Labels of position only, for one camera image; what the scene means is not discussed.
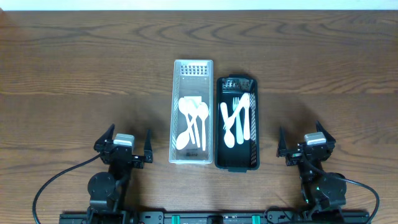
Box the white plastic spoon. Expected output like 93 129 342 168
188 99 201 148
178 98 195 144
176 119 193 150
198 102 209 151
220 102 234 148

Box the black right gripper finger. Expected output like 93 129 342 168
277 127 288 157
315 121 336 144

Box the clear perforated plastic basket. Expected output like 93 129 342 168
169 59 213 164

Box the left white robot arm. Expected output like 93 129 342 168
85 124 153 223

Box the black mounting rail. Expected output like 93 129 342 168
58 207 370 224

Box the right black cable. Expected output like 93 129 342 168
303 155 381 223

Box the black cable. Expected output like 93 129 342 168
303 155 381 223
32 154 102 224

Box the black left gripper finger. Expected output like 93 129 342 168
93 124 115 152
144 130 153 163

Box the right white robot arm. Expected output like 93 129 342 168
276 121 347 220

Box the left black cable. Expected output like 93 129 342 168
32 154 102 224

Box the black perforated plastic basket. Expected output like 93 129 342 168
215 75 260 172

